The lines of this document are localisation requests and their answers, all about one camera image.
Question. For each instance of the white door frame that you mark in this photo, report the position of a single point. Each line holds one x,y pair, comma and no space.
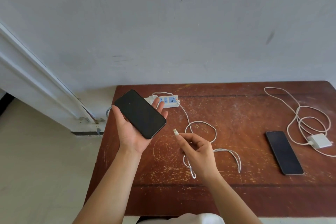
39,82

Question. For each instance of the person's right thumb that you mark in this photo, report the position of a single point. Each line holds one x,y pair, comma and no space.
182,145

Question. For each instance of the person's left hand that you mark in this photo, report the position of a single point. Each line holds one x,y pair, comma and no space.
130,137

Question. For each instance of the white power strip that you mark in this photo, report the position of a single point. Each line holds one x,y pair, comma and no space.
172,100

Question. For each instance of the person's right forearm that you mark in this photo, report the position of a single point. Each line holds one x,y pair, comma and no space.
233,200

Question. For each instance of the person's right hand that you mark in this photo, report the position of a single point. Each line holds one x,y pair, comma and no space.
200,157

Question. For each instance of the white charger adapter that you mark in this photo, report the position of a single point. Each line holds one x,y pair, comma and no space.
321,141

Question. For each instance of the person's left thumb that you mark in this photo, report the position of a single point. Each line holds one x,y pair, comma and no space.
116,117

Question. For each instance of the black smartphone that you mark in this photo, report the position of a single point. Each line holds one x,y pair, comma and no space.
284,153
140,113

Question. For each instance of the person's left forearm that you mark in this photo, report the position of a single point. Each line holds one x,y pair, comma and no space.
112,189

